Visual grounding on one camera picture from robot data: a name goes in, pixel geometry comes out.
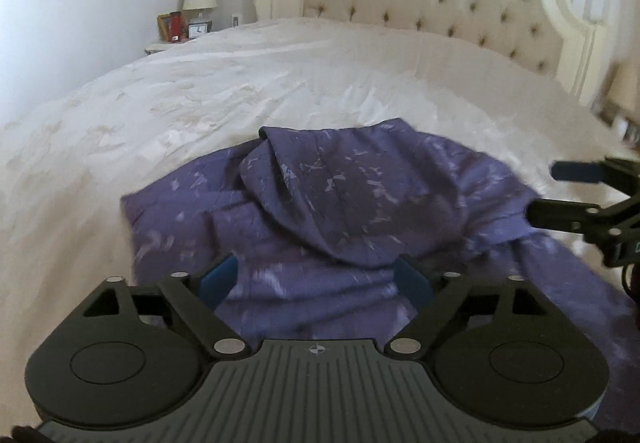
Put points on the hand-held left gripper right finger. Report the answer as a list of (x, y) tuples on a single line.
[(414, 280)]

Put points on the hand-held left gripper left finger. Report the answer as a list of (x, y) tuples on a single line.
[(220, 280)]

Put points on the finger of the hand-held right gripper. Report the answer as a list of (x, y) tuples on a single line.
[(575, 171), (560, 214)]

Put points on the purple patterned hooded jacket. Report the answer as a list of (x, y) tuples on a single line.
[(350, 203)]

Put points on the beige shade table lamp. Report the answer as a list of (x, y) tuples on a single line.
[(625, 88)]

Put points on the white bedspread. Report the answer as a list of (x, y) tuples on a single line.
[(200, 88)]

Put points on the white nightstand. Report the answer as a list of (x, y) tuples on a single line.
[(159, 46)]

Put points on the small white clock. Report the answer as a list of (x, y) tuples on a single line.
[(196, 29)]

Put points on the wooden picture frame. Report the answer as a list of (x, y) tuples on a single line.
[(163, 27)]

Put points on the white wall socket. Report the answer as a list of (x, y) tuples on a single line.
[(236, 19)]

